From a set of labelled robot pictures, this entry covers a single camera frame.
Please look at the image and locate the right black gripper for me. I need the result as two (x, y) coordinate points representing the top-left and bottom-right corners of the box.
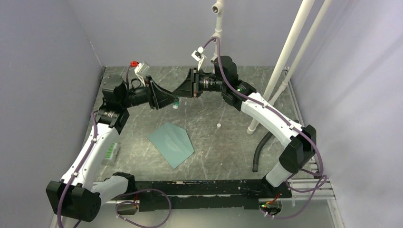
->
(172, 68), (225, 98)

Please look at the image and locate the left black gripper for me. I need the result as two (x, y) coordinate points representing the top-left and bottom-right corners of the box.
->
(120, 76), (179, 110)

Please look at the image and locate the green white glue stick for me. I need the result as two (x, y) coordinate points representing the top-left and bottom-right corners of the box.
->
(172, 98), (180, 109)

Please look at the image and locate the teal envelope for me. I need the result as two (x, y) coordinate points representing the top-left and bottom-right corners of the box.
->
(148, 123), (194, 169)

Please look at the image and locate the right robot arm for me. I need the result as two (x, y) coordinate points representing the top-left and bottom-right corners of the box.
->
(173, 56), (316, 197)

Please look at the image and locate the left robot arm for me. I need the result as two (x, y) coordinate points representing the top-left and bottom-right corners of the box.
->
(46, 75), (179, 228)

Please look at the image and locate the green label plastic box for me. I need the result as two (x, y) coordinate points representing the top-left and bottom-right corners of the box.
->
(104, 142), (120, 163)

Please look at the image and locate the black foam tube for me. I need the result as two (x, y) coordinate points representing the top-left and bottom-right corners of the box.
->
(252, 131), (273, 172)

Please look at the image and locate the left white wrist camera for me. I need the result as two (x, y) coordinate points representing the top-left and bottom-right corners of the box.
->
(130, 61), (150, 86)

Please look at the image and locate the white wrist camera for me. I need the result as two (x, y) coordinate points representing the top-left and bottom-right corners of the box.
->
(130, 61), (150, 86)
(191, 46), (206, 71)

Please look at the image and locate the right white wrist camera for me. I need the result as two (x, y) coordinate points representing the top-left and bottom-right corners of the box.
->
(191, 46), (206, 71)

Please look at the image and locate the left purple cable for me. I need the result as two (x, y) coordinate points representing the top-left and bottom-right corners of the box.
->
(56, 63), (172, 228)

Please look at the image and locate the purple cable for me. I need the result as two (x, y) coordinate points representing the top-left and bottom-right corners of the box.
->
(56, 63), (172, 228)
(203, 36), (329, 220)

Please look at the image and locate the white pvc pipe frame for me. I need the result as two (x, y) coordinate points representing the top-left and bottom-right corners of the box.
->
(210, 0), (333, 135)

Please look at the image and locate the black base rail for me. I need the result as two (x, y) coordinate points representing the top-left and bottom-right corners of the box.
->
(115, 179), (292, 212)

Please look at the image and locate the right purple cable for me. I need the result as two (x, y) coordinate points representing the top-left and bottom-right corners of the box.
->
(203, 36), (329, 220)

